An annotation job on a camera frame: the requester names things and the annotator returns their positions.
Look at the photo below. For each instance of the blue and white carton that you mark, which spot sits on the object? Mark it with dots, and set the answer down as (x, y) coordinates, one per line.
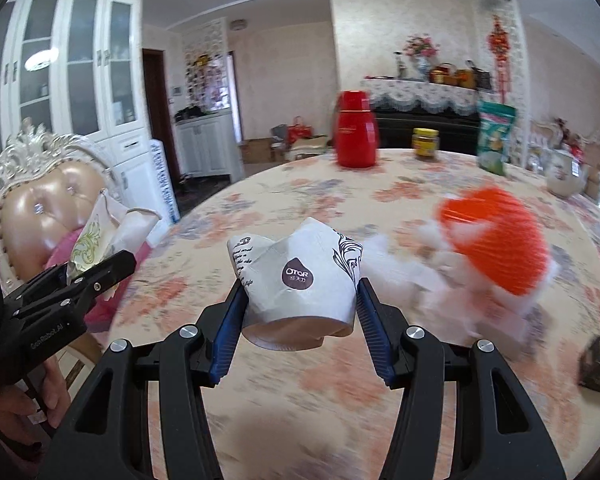
(165, 180)

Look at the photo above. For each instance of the vase of pink flowers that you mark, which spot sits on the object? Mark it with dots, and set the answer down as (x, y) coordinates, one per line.
(421, 55)

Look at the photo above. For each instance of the person's left hand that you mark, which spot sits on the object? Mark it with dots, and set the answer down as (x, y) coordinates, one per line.
(10, 410)

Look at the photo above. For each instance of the pink plastic bag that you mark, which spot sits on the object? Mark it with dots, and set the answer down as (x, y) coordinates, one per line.
(107, 312)

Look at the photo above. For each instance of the yellow-lid glass jar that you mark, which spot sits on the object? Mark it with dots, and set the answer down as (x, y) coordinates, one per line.
(426, 146)

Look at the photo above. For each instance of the white glass-door cabinet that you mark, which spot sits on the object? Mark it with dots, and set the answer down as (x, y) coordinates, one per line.
(80, 60)

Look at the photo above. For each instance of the white lace cloth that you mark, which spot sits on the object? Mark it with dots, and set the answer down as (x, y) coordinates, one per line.
(420, 92)

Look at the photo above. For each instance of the red thermos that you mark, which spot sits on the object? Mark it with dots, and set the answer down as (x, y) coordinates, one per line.
(356, 135)

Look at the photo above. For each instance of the white paper bag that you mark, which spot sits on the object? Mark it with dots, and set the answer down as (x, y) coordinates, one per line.
(92, 240)

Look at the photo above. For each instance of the ornate white leather chair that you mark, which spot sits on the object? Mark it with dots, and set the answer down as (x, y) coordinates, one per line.
(40, 195)

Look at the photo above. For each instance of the white floral teapot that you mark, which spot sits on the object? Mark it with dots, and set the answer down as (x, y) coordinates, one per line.
(565, 175)

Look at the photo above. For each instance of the orange net with white plastic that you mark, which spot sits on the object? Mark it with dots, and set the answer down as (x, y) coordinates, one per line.
(405, 270)

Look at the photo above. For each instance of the orange basket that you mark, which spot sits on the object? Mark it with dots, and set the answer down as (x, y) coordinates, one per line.
(464, 79)
(442, 75)

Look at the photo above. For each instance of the crushed white paper cup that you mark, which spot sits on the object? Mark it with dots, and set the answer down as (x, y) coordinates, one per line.
(300, 300)

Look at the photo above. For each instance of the red gift bag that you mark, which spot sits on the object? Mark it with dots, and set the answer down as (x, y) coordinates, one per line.
(300, 131)

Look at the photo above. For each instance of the dark sideboard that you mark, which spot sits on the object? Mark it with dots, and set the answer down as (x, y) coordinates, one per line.
(405, 122)

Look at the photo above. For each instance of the low white cabinet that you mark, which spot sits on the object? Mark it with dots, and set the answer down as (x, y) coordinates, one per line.
(205, 145)

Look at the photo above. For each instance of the dark wooden door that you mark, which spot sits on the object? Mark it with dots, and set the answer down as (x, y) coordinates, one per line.
(155, 110)

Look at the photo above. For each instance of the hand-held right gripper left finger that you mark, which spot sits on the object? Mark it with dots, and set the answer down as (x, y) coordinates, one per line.
(227, 330)

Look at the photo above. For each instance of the green snack bag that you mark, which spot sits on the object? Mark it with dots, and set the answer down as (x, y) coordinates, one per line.
(495, 135)

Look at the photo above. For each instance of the orange foam net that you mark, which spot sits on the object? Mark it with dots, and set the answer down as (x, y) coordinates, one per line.
(495, 240)

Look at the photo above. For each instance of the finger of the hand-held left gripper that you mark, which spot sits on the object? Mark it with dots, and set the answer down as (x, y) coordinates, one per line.
(50, 277)
(110, 267)

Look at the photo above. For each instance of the red knot wall decoration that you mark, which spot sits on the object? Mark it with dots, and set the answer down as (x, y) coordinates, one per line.
(500, 45)

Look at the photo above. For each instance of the cardboard box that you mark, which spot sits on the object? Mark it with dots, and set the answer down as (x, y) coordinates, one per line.
(255, 152)

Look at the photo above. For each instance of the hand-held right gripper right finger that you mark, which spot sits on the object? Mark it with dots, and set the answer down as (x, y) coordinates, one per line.
(375, 330)

